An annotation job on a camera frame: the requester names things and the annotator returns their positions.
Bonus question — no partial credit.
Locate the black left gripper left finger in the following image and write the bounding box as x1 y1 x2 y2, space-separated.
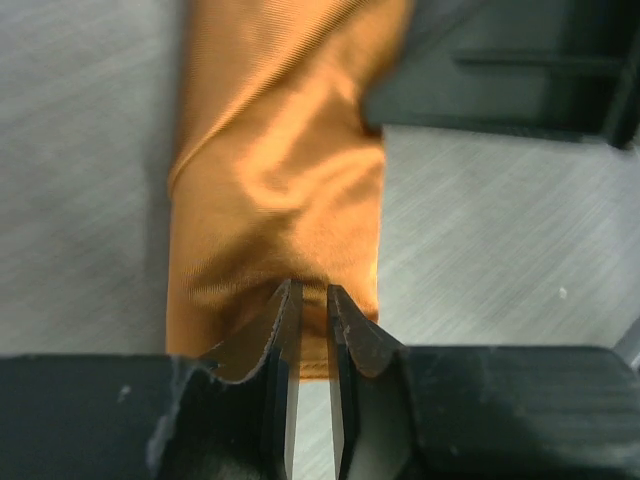
202 280 303 479

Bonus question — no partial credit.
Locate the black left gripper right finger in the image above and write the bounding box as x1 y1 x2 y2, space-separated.
327 285 405 479

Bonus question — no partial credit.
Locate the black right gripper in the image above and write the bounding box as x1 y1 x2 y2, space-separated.
364 0 639 149

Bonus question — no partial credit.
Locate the orange cloth napkin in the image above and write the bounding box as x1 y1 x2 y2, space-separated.
166 1 411 380

